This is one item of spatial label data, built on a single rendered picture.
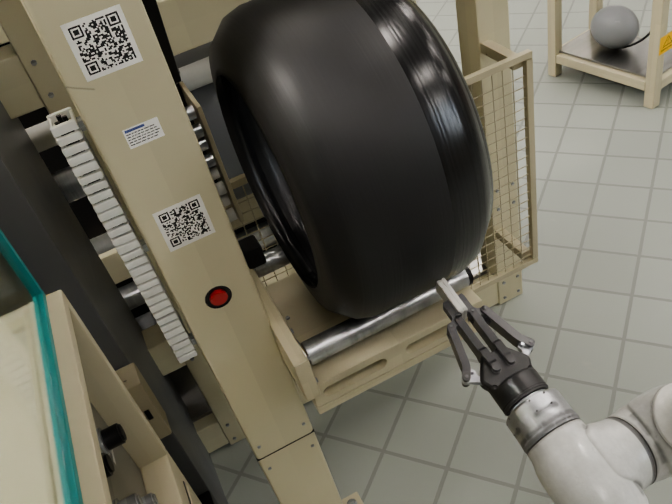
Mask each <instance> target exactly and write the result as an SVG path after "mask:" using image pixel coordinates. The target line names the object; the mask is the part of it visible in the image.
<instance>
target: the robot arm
mask: <svg viewBox="0 0 672 504"><path fill-rule="evenodd" d="M436 292H437V293H438V294H439V296H440V297H441V298H442V300H443V301H444V302H443V310H444V312H445V313H446V314H447V316H448V317H449V319H450V320H451V321H452V322H451V323H449V324H448V325H447V337H448V339H449V342H450V344H451V347H452V350H453V352H454V355H455V357H456V360H457V362H458V365H459V367H460V370H461V373H462V386H464V387H468V386H469V385H480V386H481V387H482V388H483V389H484V390H486V391H488V392H489V393H490V394H491V396H492V397H493V399H494V400H495V402H496V403H497V404H498V406H499V407H500V409H501V410H502V411H503V413H504V414H505V415H506V416H508V418H507V420H506V425H507V427H508V428H509V430H510V431H511V432H512V434H513V435H514V437H515V438H516V440H517V441H518V443H519V444H520V445H521V447H522V449H523V451H524V452H525V453H526V454H527V455H528V457H529V459H530V460H531V462H532V464H533V466H534V469H535V472H536V475H537V477H538V479H539V481H540V482H541V484H542V486H543V487H544V489H545V490H546V492H547V493H548V495H549V496H550V498H551V499H552V501H553V502H554V503H555V504H649V502H648V499H647V496H646V495H645V493H644V492H643V490H644V489H645V488H647V487H648V486H650V485H652V484H654V483H656V482H658V481H661V480H665V479H667V478H669V477H671V476H672V383H670V384H665V385H661V386H658V387H655V388H653V389H650V390H648V391H646V392H644V393H642V394H640V395H639V396H637V397H635V398H634V399H632V400H631V401H630V402H629V403H627V404H626V405H624V406H622V407H621V408H619V409H618V410H617V411H615V412H614V413H613V414H612V415H610V416H609V417H607V418H605V419H603V420H601V421H598V422H594V423H589V424H587V425H586V424H584V422H583V421H582V420H581V419H580V418H579V415H578V414H577V413H576V412H575V411H574V410H573V409H572V408H571V406H570V405H569V404H568V403H567V401H566V400H565V399H564V397H563V396H562V395H561V394H560V392H559V391H558V390H557V389H555V388H549V389H548V385H547V384H546V382H545V381H544V380H543V378H542V377H541V376H540V375H539V373H538V372H537V371H536V369H534V368H533V366H532V364H531V359H530V357H529V355H530V353H531V352H532V351H533V348H534V345H535V340H534V339H532V338H530V337H527V336H525V335H522V334H521V333H519V332H518V331H517V330H516V329H515V328H513V327H512V326H511V325H510V324H508V323H507V322H506V321H505V320H504V319H502V318H501V317H500V316H499V315H497V314H496V313H495V312H494V311H493V310H491V309H490V308H489V307H488V306H486V305H483V306H482V307H480V308H475V307H473V306H472V305H471V303H470V302H469V301H468V300H467V298H466V297H465V296H464V295H463V294H462V293H461V294H459V295H457V294H456V293H455V291H454V290H453V289H452V287H451V286H450V285H449V283H448V282H447V281H446V279H445V278H442V279H441V280H438V281H437V282H436ZM467 317H468V322H469V321H470V323H471V324H472V325H473V327H474V328H475V329H476V331H477V332H478V333H479V335H480V336H481V337H482V339H483V340H484V341H485V343H486V344H487V345H488V347H489V348H490V350H491V352H490V351H489V350H488V349H487V347H485V346H484V345H483V344H482V343H481V341H480V340H479V339H478V337H477V336H476V335H475V333H474V332H473V331H472V329H471V328H470V327H469V325H468V324H467V322H466V321H465V319H467ZM489 326H490V327H492V328H493V329H494V330H495V331H496V332H498V333H499V334H500V335H501V336H502V337H504V338H505V339H506V340H507V341H508V342H510V343H511V344H512V345H513V346H515V347H516V348H517V349H518V351H519V352H518V351H516V350H513V349H510V348H508V347H506V346H505V344H504V343H503V342H502V341H501V340H500V339H498V337H497V336H496V335H495V333H494V332H493V331H492V329H491V328H490V327H489ZM457 331H458V332H457ZM458 333H459V334H460V335H461V337H462V338H463V339H464V341H465V342H466V344H467V345H468V346H469V348H470V349H471V350H472V352H473V353H474V354H475V356H476V357H477V360H478V362H479V363H480V376H478V375H477V374H476V372H475V370H473V369H471V366H470V362H469V360H468V357H467V355H466V352H465V350H464V347H463V345H462V342H461V340H460V337H459V335H458Z"/></svg>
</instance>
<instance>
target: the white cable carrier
mask: <svg viewBox="0 0 672 504"><path fill-rule="evenodd" d="M46 118H47V120H48V124H49V128H50V132H51V133H52V135H53V137H54V138H55V139H56V142H57V144H58V145H59V146H60V147H61V150H62V153H63V154H64V156H65V157H66V159H67V162H68V164H69V165H70V167H72V171H73V173H74V175H75V176H76V177H77V179H78V182H79V184H81V185H82V188H83V191H84V192H85V193H86V195H87V197H88V200H89V201H90V203H91V204H92V206H93V209H94V211H95V212H96V213H97V216H98V218H99V220H100V222H102V224H103V227H104V228H105V229H106V231H107V234H108V236H109V237H110V238H111V241H112V243H113V245H114V246H115V247H116V250H117V252H118V254H119V255H120V257H121V259H122V260H123V262H124V264H125V266H126V267H127V269H128V271H129V273H130V275H131V277H132V278H133V281H134V283H135V284H136V285H137V288H138V290H139V291H140V292H141V295H142V296H143V298H144V300H145V302H146V304H147V305H148V307H149V309H150V311H151V313H152V314H153V317H154V318H155V319H156V322H157V323H158V325H159V327H160V329H161V331H162V332H163V334H164V336H165V338H166V340H167V342H168V344H169V345H170V347H171V349H172V350H173V352H174V354H175V356H176V357H177V360H178V361H179V363H183V362H185V361H187V360H189V359H191V358H193V357H195V356H197V355H198V354H197V351H196V349H195V346H194V345H195V344H197V342H196V340H195V338H194V336H193V334H192V332H191V333H189V334H188V331H187V330H186V328H185V326H184V324H183V322H182V320H181V318H180V316H179V314H178V312H177V310H176V309H175V306H174V305H173V303H172V301H171V299H170V297H169V295H168V293H167V291H166V289H165V287H164V285H163V283H162V282H161V279H160V278H159V276H158V274H157V272H156V271H155V268H154V266H153V264H152V263H151V260H150V258H149V256H148V255H147V253H146V252H148V251H149V249H148V247H147V245H146V243H145V241H144V239H143V238H142V239H140V240H139V237H138V235H137V234H136V232H135V229H134V227H133V226H132V224H131V222H130V220H129V218H128V217H127V214H126V212H125V211H124V209H123V207H122V204H121V203H120V202H119V199H118V197H117V195H116V193H115V191H114V189H113V187H112V185H111V184H110V182H109V180H108V178H107V176H106V175H105V172H104V170H103V168H102V167H101V165H100V162H99V160H98V158H97V156H96V155H95V153H94V151H93V149H92V147H91V146H90V143H89V141H88V140H87V138H86V137H85V134H84V131H85V130H87V129H86V127H85V125H84V123H83V121H82V119H81V117H80V116H78V117H76V118H75V115H74V112H73V110H72V108H71V107H67V108H64V109H62V110H59V111H57V112H54V113H52V114H49V115H47V116H46ZM68 118H71V119H70V120H69V119H68ZM53 124H55V126H54V125H53Z"/></svg>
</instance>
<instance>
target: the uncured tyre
mask: <svg viewBox="0 0 672 504"><path fill-rule="evenodd" d="M209 63H210V70H211V75H212V79H213V83H214V87H215V91H216V94H217V98H218V101H219V105H220V108H221V111H222V115H223V118H224V121H225V124H226V127H227V130H228V133H229V136H230V139H231V142H232V144H233V147H234V150H235V152H236V155H237V157H238V160H239V162H240V165H241V167H242V170H243V172H244V174H245V177H246V179H247V181H248V183H249V186H250V188H251V190H252V192H253V194H254V197H255V199H256V201H257V203H258V205H259V207H260V209H261V211H262V213H263V215H264V217H265V219H266V221H267V223H268V225H269V227H270V229H271V231H272V233H273V234H274V236H275V238H276V240H277V242H278V243H279V245H280V247H281V249H282V250H283V252H284V254H285V255H286V257H287V259H288V260H289V262H290V263H291V265H292V266H293V268H294V269H295V271H296V273H297V274H298V276H299V277H300V279H301V280H302V282H303V283H304V285H305V286H306V288H307V289H308V290H309V292H310V293H311V294H312V296H313V297H314V298H315V299H316V300H317V302H318V303H319V304H320V305H321V306H322V307H324V308H325V309H326V310H328V311H331V312H334V313H337V314H341V315H344V316H347V317H351V318H354V319H362V318H367V317H373V316H377V315H379V314H381V313H383V312H385V311H387V310H389V309H391V308H393V307H395V306H397V305H399V304H401V303H403V302H405V301H407V300H409V299H411V298H413V297H415V296H417V295H419V294H421V293H423V292H425V291H427V290H429V289H431V288H433V287H435V286H436V282H437V281H438V280H441V279H442V278H445V279H446V280H448V279H450V278H452V277H454V276H456V275H458V274H460V273H461V272H462V271H463V270H464V269H465V268H466V267H467V266H468V265H470V264H471V263H472V262H473V261H474V260H475V259H476V257H477V256H478V255H479V253H480V251H481V248H482V246H483V243H484V239H485V236H486V232H487V229H488V226H489V222H490V219H491V215H492V209H493V196H494V190H493V174H492V166H491V160H490V155H489V150H488V145H487V141H486V137H485V133H484V130H483V126H482V123H481V120H480V116H479V113H478V110H477V108H476V105H475V102H474V100H473V97H472V94H471V92H470V90H469V87H468V85H467V83H466V80H465V78H464V76H463V74H462V72H461V70H460V68H459V66H458V64H457V62H456V60H455V58H454V56H453V54H452V53H451V51H450V49H449V47H448V46H447V44H446V42H445V41H444V39H443V38H442V36H441V35H440V33H439V32H438V30H437V29H436V27H435V26H434V25H433V23H432V22H431V21H430V19H429V18H428V17H427V15H426V14H425V13H424V12H423V11H422V10H421V8H420V7H419V6H418V5H417V4H416V3H415V2H414V1H413V0H251V1H248V2H246V3H243V4H241V5H239V6H237V7H236V8H235V9H234V10H232V11H231V12H230V13H228V14H227V15H226V16H225V17H223V19H222V20H221V23H220V25H219V27H218V30H217V32H216V34H215V36H214V39H213V41H212V43H211V46H210V48H209Z"/></svg>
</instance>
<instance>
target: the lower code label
mask: <svg viewBox="0 0 672 504"><path fill-rule="evenodd" d="M152 215H153V217H154V219H155V221H156V223H157V225H158V227H159V229H160V231H161V233H162V236H163V238H164V240H165V242H166V244H167V246H168V248H169V250H170V252H172V251H175V250H177V249H179V248H181V247H183V246H186V245H188V244H190V243H192V242H195V241H197V240H199V239H201V238H203V237H206V236H208V235H210V234H212V233H214V232H216V231H215V229H214V227H213V224H212V222H211V219H210V217H209V215H208V212H207V210H206V208H205V205H204V203H203V200H202V198H201V196H200V194H197V195H195V196H193V197H191V198H188V199H186V200H184V201H181V202H179V203H177V204H175V205H172V206H170V207H168V208H165V209H163V210H161V211H159V212H156V213H154V214H152Z"/></svg>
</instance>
